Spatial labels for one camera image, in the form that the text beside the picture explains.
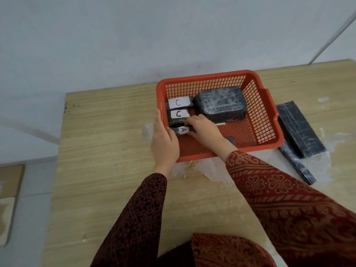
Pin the light wooden furniture panel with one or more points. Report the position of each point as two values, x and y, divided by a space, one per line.
9 202

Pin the long thin black wrapped bar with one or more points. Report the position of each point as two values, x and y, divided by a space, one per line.
296 164

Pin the person's left thumb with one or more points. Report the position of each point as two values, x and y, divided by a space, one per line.
172 132

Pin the person's dark red patterned clothing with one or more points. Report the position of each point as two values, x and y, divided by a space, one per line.
222 251

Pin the red plastic mesh basket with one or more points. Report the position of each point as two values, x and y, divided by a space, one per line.
258 119

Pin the large black wrapped block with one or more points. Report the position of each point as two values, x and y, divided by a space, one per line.
221 104

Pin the grey metal pole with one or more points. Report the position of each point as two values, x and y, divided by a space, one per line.
332 38

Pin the person's right thumb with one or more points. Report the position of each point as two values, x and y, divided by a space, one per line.
190 127

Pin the person's right forearm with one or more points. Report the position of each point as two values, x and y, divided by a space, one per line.
289 208

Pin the small black wrapped piece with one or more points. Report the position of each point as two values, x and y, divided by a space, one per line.
230 140

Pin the clear plastic film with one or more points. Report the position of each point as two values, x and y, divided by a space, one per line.
211 169
331 152

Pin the person's left hand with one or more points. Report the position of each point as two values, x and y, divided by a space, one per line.
164 148

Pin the person's right hand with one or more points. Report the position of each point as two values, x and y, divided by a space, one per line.
207 133

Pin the flat black wrapped slab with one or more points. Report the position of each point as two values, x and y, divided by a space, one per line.
300 129

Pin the small black block white label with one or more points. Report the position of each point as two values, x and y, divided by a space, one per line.
178 115
179 102
182 130

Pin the person's left forearm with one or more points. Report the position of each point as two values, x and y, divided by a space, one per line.
136 222

